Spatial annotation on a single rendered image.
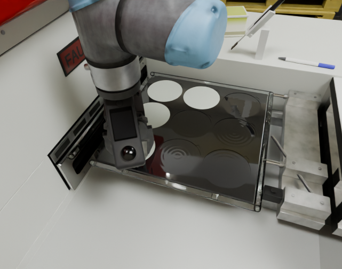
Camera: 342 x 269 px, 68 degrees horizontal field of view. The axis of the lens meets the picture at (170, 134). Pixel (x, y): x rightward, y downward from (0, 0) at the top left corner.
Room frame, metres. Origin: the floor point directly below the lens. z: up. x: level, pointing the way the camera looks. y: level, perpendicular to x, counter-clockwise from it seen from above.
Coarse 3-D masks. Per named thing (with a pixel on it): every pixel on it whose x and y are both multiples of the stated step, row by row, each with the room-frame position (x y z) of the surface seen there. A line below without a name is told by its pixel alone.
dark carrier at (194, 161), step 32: (224, 96) 0.55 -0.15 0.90; (256, 96) 0.55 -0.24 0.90; (160, 128) 0.44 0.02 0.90; (192, 128) 0.44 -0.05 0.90; (224, 128) 0.43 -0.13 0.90; (256, 128) 0.43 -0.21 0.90; (96, 160) 0.35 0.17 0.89; (160, 160) 0.34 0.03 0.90; (192, 160) 0.34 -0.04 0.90; (224, 160) 0.34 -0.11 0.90; (256, 160) 0.33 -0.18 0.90; (224, 192) 0.26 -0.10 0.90
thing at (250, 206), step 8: (104, 168) 0.33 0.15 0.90; (112, 168) 0.33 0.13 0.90; (136, 176) 0.30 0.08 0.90; (144, 176) 0.30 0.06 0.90; (152, 176) 0.30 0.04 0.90; (160, 184) 0.28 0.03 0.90; (168, 184) 0.28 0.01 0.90; (176, 184) 0.28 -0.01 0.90; (192, 192) 0.26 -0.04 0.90; (200, 192) 0.26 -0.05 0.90; (208, 192) 0.26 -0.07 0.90; (216, 200) 0.24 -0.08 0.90; (224, 200) 0.24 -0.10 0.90; (232, 200) 0.24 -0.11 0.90; (240, 200) 0.24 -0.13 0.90; (248, 208) 0.22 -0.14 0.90; (256, 208) 0.22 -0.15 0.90
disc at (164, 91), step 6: (156, 84) 0.62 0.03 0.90; (162, 84) 0.62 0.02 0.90; (168, 84) 0.62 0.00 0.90; (174, 84) 0.62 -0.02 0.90; (150, 90) 0.60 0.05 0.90; (156, 90) 0.60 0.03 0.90; (162, 90) 0.59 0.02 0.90; (168, 90) 0.59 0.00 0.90; (174, 90) 0.59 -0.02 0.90; (180, 90) 0.59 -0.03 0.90; (150, 96) 0.57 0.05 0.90; (156, 96) 0.57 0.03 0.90; (162, 96) 0.57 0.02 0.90; (168, 96) 0.57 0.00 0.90; (174, 96) 0.56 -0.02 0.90
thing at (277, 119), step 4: (272, 116) 0.52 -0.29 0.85; (276, 116) 0.52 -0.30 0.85; (280, 116) 0.51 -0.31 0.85; (264, 120) 0.52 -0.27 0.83; (272, 120) 0.51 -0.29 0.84; (276, 120) 0.51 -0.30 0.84; (280, 120) 0.51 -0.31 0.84; (272, 124) 0.51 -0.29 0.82; (276, 124) 0.51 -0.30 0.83; (280, 124) 0.50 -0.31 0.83
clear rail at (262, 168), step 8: (272, 96) 0.54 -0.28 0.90; (272, 104) 0.51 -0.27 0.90; (264, 128) 0.43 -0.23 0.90; (264, 136) 0.40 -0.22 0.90; (264, 144) 0.37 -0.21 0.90; (264, 152) 0.35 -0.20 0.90; (264, 160) 0.33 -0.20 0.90; (264, 168) 0.31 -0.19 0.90; (264, 176) 0.29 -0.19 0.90; (256, 192) 0.25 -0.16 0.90; (256, 200) 0.23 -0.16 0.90
